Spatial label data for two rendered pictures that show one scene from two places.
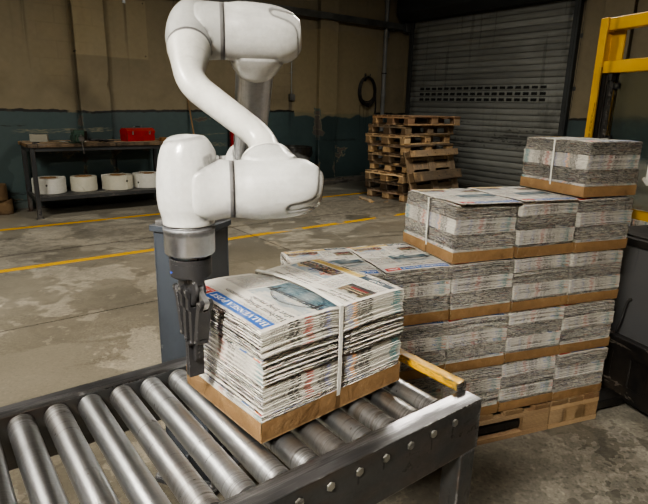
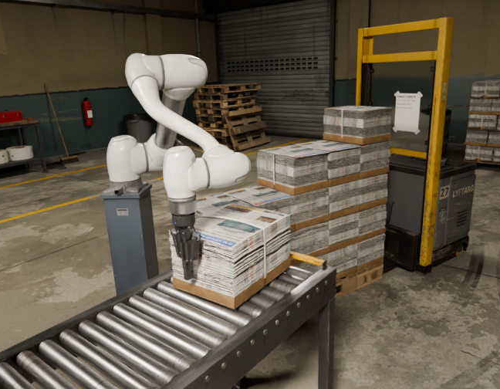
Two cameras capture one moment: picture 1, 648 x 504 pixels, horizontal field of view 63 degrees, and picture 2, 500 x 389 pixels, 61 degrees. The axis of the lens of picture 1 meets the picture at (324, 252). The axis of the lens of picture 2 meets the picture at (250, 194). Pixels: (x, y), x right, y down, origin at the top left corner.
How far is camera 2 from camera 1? 0.53 m
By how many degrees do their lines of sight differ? 13
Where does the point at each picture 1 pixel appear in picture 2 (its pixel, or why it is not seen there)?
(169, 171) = (175, 168)
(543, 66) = (313, 43)
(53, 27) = not seen: outside the picture
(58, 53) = not seen: outside the picture
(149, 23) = (4, 23)
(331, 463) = (274, 311)
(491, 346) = (320, 243)
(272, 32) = (192, 72)
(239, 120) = (194, 132)
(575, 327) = (366, 224)
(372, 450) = (292, 301)
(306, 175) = (243, 161)
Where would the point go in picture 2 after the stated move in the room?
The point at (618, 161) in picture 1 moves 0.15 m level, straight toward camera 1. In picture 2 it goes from (380, 120) to (380, 123)
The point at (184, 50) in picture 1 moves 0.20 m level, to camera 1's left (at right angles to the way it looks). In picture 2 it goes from (147, 90) to (89, 93)
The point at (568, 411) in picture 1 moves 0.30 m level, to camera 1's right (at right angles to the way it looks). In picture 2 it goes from (367, 276) to (403, 270)
